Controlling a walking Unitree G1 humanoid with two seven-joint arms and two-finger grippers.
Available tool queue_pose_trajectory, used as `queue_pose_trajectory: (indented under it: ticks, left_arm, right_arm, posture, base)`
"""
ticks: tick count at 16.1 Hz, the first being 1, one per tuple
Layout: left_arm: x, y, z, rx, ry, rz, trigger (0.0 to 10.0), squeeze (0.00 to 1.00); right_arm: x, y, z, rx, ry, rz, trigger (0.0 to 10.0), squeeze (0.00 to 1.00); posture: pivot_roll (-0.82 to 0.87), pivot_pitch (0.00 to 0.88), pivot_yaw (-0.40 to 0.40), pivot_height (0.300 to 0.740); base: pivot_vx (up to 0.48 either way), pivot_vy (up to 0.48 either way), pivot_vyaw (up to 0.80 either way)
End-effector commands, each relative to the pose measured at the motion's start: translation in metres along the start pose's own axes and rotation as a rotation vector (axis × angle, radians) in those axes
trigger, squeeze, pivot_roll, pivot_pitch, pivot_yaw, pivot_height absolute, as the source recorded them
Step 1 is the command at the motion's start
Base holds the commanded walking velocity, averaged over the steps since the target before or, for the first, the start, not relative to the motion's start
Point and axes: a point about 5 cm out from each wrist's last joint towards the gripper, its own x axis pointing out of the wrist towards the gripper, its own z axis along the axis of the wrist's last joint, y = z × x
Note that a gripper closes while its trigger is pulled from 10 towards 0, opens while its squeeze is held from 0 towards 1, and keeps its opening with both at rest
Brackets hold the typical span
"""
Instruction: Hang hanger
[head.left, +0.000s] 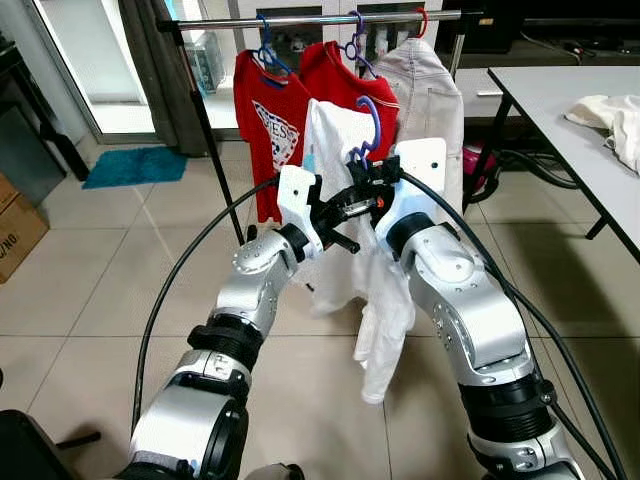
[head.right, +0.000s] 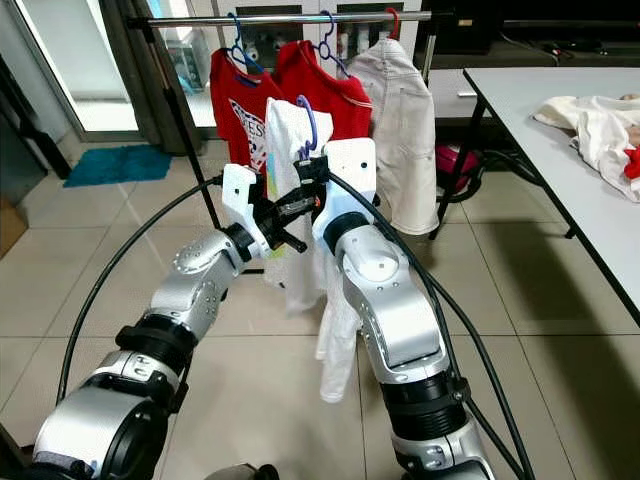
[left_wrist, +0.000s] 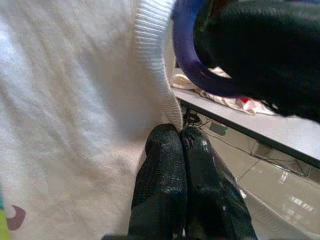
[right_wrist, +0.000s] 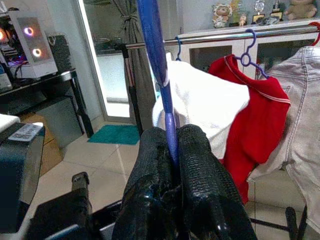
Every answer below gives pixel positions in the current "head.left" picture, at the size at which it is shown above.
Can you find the purple plastic hanger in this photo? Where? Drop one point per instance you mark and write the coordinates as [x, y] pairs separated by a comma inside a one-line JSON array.
[[377, 125], [357, 45]]

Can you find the white t-shirt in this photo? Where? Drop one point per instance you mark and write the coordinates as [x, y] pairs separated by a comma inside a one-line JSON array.
[[385, 330]]

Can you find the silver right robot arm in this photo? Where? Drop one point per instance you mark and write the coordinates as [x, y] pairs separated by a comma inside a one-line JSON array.
[[470, 310]]

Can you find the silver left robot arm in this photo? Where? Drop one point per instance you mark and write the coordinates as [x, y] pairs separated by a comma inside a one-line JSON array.
[[250, 290]]

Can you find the blue plastic hanger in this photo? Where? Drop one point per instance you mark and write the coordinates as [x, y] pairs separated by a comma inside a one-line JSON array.
[[266, 52]]

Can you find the red plastic hanger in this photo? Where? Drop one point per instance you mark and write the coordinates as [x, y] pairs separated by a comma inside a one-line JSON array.
[[424, 20]]

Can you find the red GUESS print t-shirt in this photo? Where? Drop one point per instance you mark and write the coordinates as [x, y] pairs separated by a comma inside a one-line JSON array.
[[265, 130]]

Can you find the pink bag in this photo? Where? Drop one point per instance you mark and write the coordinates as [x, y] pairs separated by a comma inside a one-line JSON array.
[[480, 165]]

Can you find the red shirt white trim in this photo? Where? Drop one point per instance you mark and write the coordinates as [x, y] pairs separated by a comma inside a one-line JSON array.
[[340, 85]]

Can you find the black chrome clothes rack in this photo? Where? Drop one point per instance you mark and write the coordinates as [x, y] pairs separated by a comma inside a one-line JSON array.
[[300, 19]]

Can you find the clear plastic container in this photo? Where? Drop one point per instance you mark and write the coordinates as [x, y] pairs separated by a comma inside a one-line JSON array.
[[205, 62]]

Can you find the white table black legs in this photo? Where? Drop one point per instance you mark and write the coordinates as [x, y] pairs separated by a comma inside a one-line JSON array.
[[540, 85]]

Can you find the teal shaggy rug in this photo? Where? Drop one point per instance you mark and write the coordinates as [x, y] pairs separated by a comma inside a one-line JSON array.
[[135, 168]]

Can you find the grey curtain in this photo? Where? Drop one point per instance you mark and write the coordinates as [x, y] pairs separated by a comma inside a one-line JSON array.
[[150, 70]]

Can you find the black desk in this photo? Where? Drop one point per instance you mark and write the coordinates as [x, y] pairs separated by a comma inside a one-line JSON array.
[[60, 130]]

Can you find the white framed glass door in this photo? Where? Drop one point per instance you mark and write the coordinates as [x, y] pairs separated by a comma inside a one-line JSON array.
[[90, 60]]

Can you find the cardboard box printed C/NO. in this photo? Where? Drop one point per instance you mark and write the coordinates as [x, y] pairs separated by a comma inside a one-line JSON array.
[[20, 230]]

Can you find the grey cabinet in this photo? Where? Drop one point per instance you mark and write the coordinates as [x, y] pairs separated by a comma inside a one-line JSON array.
[[15, 155]]

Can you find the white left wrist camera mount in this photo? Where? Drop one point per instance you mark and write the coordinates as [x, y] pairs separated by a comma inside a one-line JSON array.
[[296, 195]]

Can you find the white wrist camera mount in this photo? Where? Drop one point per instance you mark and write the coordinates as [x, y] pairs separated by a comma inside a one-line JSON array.
[[296, 195], [420, 165]]

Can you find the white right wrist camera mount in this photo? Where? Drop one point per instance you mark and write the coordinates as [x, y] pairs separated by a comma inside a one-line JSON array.
[[420, 165]]

